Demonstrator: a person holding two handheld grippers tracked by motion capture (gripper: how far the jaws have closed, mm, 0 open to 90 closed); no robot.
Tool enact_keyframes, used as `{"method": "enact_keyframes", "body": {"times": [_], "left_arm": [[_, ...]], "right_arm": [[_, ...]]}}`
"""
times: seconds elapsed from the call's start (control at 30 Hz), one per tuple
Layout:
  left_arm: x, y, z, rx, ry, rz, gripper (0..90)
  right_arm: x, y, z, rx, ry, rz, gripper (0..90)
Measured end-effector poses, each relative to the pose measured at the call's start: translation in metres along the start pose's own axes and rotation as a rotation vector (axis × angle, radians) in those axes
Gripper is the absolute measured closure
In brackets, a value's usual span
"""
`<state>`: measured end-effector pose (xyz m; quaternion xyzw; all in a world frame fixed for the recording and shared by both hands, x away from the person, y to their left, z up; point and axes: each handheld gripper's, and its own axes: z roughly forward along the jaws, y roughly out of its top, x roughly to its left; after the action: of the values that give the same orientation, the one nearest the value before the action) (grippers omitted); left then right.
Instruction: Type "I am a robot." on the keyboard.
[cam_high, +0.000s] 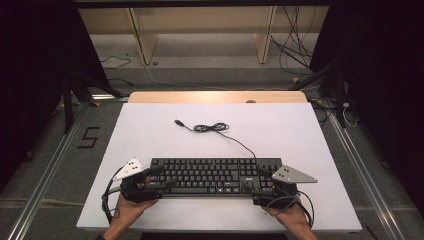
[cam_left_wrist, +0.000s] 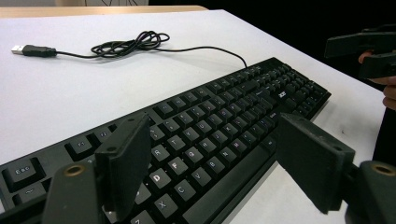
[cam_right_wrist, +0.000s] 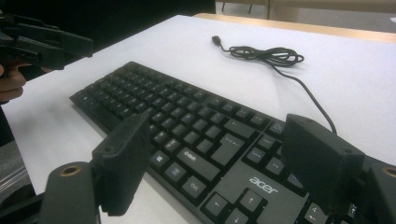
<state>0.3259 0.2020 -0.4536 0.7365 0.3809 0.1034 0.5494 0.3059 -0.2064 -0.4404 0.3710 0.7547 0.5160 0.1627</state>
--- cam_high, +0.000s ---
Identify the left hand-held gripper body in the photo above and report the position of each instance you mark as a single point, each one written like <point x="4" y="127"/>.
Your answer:
<point x="135" y="191"/>

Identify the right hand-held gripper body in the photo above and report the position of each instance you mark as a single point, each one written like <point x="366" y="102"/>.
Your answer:
<point x="283" y="186"/>

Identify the black computer keyboard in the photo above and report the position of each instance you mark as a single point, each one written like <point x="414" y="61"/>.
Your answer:
<point x="206" y="176"/>

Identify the person's left hand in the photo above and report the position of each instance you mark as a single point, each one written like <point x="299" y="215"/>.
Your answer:
<point x="128" y="208"/>

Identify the person's right hand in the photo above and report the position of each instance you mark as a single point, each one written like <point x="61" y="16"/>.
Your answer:
<point x="290" y="216"/>

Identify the white table board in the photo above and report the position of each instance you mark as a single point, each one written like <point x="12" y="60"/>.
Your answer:
<point x="266" y="133"/>

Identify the light wooden table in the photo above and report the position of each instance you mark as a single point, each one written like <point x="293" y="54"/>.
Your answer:
<point x="200" y="97"/>

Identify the black metal stand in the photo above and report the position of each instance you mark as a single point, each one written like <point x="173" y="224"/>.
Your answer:
<point x="68" y="106"/>
<point x="340" y="100"/>

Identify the light wooden shelf unit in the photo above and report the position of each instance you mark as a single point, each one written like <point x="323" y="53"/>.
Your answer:
<point x="146" y="40"/>

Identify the dark curtain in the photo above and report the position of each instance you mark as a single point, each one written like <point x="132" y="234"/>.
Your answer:
<point x="386" y="100"/>
<point x="33" y="83"/>

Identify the aluminium floor rail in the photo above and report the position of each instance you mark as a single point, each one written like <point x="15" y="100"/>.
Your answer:
<point x="366" y="180"/>
<point x="43" y="186"/>

